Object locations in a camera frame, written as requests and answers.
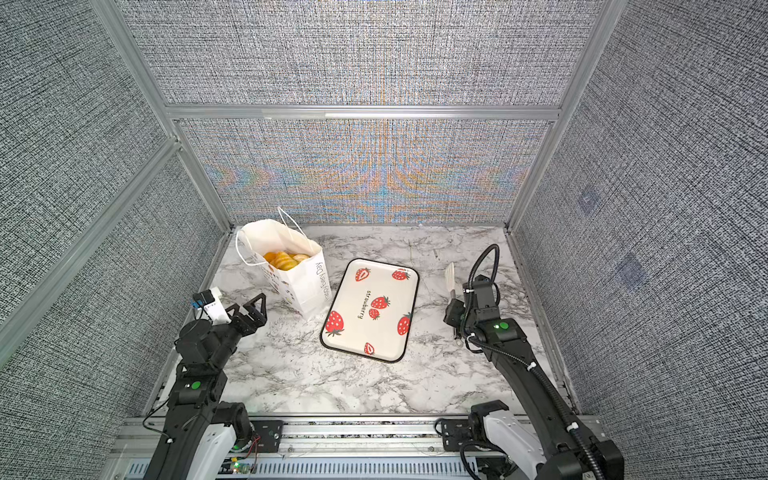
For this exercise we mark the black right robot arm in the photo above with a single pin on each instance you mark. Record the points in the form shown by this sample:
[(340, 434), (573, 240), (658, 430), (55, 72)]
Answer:
[(540, 396)]

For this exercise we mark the white strawberry-print tray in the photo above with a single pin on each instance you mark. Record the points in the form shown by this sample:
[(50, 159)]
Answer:
[(372, 312)]

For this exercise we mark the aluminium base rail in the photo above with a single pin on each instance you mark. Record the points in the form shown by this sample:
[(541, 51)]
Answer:
[(337, 447)]

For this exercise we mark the striped croissant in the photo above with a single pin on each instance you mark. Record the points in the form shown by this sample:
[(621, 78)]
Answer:
[(281, 260)]

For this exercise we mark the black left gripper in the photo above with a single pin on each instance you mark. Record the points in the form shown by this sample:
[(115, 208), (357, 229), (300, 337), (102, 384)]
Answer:
[(259, 319)]

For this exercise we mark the aluminium cage frame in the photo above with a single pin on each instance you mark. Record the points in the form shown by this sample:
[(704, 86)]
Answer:
[(23, 320)]

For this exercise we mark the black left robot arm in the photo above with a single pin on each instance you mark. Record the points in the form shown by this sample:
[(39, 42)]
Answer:
[(192, 414)]

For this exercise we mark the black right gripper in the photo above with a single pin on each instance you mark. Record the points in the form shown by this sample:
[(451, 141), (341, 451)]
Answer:
[(453, 310)]

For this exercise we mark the white paper gift bag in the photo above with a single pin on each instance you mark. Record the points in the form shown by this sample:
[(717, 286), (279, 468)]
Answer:
[(307, 286)]

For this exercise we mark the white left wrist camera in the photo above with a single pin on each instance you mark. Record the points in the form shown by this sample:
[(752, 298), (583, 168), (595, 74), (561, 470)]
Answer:
[(208, 305)]

